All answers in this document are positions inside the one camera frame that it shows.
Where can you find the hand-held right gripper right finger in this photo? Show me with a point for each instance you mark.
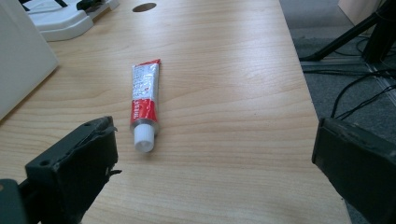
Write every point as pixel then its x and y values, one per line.
pixel 358 161

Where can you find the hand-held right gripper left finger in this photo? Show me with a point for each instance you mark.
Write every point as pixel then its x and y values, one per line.
pixel 71 165

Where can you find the red and silver glue tube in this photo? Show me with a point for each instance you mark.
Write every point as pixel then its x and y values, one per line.
pixel 145 104

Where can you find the white box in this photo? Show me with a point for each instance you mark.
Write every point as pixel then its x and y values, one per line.
pixel 21 59

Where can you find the black tripod stand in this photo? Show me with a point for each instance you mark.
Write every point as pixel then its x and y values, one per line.
pixel 358 31

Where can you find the white plastic device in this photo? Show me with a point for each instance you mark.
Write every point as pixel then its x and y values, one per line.
pixel 67 17

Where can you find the light wooden panel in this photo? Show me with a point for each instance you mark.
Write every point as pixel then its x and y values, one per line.
pixel 358 11

